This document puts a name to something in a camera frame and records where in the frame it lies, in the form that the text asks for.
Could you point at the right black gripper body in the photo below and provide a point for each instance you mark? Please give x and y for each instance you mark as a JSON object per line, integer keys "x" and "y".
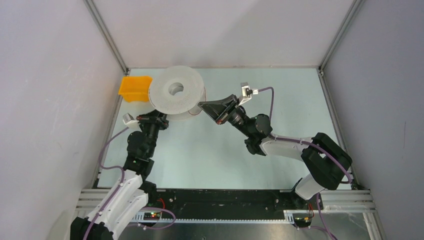
{"x": 235, "y": 116}

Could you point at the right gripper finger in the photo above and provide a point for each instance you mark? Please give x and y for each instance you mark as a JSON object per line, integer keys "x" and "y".
{"x": 230, "y": 100}
{"x": 217, "y": 110}

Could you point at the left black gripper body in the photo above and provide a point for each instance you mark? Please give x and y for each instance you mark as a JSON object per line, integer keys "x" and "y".
{"x": 161, "y": 122}

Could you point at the white perforated cable spool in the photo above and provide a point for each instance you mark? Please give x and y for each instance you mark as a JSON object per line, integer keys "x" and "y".
{"x": 177, "y": 92}

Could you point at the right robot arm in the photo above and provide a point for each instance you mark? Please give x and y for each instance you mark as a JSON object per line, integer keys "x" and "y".
{"x": 326, "y": 161}

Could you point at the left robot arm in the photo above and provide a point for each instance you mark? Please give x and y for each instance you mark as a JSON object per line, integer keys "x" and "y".
{"x": 132, "y": 191}

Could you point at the orange plastic bin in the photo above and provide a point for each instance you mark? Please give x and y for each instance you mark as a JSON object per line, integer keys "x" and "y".
{"x": 135, "y": 88}

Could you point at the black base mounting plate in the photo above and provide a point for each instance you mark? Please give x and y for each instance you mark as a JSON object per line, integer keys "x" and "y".
{"x": 234, "y": 205}

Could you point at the left controller board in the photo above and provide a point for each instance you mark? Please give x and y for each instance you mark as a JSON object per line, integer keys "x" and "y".
{"x": 152, "y": 216}

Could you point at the controller board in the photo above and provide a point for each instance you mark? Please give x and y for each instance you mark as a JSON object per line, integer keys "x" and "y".
{"x": 152, "y": 216}
{"x": 302, "y": 223}

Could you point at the right controller board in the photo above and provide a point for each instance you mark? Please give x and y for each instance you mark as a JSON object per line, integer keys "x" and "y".
{"x": 302, "y": 223}

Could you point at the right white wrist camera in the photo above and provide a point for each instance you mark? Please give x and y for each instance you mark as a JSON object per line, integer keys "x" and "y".
{"x": 246, "y": 93}

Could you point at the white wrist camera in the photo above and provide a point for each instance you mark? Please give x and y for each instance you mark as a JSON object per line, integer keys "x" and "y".
{"x": 246, "y": 93}
{"x": 130, "y": 121}

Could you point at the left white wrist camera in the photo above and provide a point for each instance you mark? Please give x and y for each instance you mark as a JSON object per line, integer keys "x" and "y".
{"x": 130, "y": 121}

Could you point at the aluminium frame rail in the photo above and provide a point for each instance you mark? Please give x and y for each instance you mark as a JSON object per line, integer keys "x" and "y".
{"x": 339, "y": 201}

